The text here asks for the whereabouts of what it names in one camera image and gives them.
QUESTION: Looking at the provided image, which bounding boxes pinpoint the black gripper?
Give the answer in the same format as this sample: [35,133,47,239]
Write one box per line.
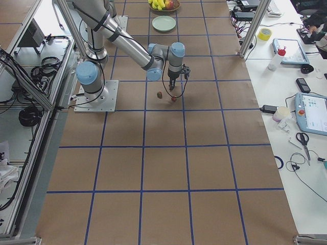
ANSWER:
[168,71,180,90]

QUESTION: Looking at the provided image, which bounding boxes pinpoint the brown wicker basket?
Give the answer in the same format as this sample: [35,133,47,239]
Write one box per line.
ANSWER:
[148,0,180,12]

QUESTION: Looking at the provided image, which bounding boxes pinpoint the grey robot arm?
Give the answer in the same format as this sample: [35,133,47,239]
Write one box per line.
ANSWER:
[72,1,190,93]

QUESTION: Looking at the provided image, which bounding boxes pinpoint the white paper cup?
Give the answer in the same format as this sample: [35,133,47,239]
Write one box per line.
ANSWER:
[272,106,291,123]

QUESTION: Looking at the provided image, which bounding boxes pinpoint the black phone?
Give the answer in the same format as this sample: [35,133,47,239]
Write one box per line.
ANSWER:
[296,78,311,93]

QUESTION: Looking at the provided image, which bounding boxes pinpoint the aluminium frame post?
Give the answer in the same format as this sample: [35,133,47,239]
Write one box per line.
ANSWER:
[238,0,270,58]

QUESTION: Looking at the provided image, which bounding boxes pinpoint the red capped clear bottle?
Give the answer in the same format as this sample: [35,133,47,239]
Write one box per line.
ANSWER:
[267,47,286,71]

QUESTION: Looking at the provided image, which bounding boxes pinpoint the light green plate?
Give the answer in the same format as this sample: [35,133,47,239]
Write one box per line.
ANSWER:
[152,16,176,32]

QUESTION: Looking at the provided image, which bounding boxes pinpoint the small black bowl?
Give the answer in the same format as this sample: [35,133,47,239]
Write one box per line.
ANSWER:
[300,64,314,75]

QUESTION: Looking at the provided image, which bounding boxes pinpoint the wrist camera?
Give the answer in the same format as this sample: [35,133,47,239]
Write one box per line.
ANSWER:
[181,64,191,80]

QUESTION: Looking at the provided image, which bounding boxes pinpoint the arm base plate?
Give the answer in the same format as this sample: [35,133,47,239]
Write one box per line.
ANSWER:
[74,80,119,113]

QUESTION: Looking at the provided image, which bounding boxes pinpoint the yellow banana bunch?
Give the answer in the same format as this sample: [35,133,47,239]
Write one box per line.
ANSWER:
[148,0,166,11]

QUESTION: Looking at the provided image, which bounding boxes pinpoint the blue teach pendant near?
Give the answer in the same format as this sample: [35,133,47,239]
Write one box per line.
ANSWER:
[294,93,326,136]

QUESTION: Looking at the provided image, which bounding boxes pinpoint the blue teach pendant far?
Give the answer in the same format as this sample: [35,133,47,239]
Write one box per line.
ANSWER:
[272,38,310,65]

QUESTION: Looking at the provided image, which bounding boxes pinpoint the yellow tape roll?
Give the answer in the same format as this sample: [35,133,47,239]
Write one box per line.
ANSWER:
[258,28,272,41]

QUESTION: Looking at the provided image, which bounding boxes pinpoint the black power adapter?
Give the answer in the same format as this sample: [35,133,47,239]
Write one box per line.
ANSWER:
[260,105,278,114]

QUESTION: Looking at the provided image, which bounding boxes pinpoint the blue teach pendant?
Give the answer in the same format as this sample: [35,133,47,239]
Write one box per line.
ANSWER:
[272,38,310,65]
[294,93,326,136]

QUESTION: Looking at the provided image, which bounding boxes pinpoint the black handled scissors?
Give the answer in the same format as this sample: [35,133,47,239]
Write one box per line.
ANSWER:
[295,132,311,166]

